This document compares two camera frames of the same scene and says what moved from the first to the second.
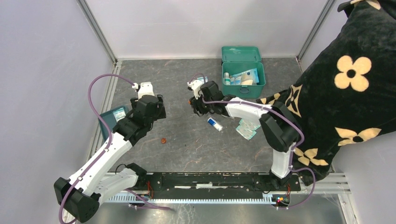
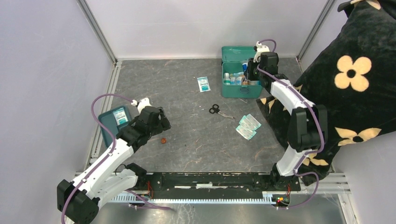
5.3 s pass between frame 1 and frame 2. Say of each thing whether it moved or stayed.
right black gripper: moved
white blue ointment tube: moved
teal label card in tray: stayed
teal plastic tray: stayed
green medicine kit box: stayed
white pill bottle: stayed
